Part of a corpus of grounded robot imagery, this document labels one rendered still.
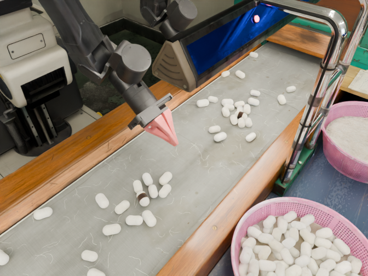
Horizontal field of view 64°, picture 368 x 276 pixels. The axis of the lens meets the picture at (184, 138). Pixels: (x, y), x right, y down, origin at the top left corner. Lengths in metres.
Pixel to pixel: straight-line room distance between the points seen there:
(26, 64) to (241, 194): 0.80
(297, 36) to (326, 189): 0.56
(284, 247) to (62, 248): 0.43
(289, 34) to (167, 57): 0.78
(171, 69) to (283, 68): 0.74
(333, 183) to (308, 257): 0.28
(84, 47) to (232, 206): 0.43
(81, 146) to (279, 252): 0.51
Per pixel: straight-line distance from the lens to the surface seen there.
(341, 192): 0.86
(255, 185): 0.68
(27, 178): 0.76
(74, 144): 0.79
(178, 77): 0.44
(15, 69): 1.10
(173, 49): 0.42
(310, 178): 0.86
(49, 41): 1.16
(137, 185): 0.68
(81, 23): 0.60
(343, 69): 0.72
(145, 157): 0.75
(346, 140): 0.92
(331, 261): 0.66
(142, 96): 0.62
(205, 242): 0.59
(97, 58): 0.64
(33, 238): 0.69
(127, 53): 0.57
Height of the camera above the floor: 1.29
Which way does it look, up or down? 44 degrees down
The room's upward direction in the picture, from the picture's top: straight up
